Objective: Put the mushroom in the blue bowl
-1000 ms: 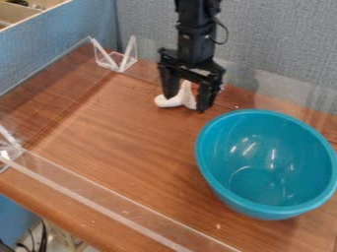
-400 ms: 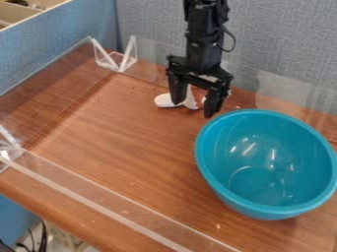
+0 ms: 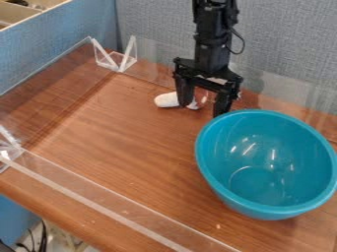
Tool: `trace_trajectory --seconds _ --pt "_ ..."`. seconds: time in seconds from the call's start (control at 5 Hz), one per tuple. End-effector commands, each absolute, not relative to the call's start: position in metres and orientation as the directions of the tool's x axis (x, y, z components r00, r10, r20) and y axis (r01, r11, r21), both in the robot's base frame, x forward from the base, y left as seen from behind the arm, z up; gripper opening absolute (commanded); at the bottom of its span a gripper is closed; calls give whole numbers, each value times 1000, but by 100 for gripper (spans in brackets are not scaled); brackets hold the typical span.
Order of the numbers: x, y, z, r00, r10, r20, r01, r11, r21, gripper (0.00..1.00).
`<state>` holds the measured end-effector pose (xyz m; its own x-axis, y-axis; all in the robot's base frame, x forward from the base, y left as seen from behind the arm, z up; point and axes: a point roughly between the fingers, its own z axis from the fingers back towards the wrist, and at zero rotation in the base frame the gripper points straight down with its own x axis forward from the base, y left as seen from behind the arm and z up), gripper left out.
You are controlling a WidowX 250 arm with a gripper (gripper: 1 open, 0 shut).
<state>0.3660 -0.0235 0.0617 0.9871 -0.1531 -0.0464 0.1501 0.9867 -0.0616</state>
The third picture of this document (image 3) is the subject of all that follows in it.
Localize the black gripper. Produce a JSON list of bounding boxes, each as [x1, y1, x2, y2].
[[172, 57, 243, 117]]

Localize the white and brown mushroom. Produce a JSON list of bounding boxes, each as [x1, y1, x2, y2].
[[154, 90, 210, 110]]

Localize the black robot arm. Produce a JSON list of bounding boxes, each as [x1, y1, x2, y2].
[[172, 0, 243, 116]]

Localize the blue plastic bowl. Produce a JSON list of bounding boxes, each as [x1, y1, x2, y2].
[[195, 109, 337, 221]]

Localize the clear acrylic back barrier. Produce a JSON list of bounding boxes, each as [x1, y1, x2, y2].
[[126, 35, 337, 115]]

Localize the clear acrylic barrier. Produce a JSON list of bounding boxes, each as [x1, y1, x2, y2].
[[126, 35, 337, 115], [0, 125, 239, 252]]

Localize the clear acrylic front barrier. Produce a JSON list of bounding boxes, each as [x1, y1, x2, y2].
[[0, 125, 239, 252]]

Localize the wooden shelf box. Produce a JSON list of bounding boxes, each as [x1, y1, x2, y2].
[[0, 0, 72, 32]]

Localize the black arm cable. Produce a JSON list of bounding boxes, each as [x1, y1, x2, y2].
[[227, 28, 246, 55]]

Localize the clear acrylic corner bracket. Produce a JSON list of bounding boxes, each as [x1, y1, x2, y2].
[[91, 35, 138, 73]]

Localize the black cables on floor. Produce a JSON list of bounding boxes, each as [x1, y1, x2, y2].
[[0, 220, 49, 252]]

